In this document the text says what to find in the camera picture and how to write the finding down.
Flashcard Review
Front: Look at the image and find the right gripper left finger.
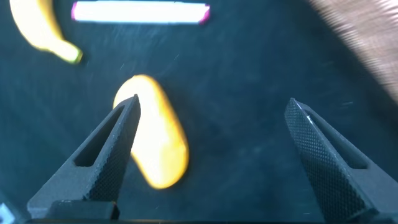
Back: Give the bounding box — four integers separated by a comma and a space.
27, 94, 141, 220

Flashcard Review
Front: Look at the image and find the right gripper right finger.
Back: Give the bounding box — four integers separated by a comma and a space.
284, 98, 398, 222

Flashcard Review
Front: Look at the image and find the yellow mango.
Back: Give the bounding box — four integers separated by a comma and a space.
113, 74, 190, 190

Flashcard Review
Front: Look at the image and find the black tablecloth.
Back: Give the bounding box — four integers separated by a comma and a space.
0, 0, 398, 224

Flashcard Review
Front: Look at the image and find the yellow banana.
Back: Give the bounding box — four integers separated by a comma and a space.
9, 0, 84, 65

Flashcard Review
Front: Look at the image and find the white marker with pink caps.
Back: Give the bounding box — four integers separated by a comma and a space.
71, 0, 211, 25

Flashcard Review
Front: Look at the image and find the wicker basket with brown handles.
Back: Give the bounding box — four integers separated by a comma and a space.
307, 0, 398, 103

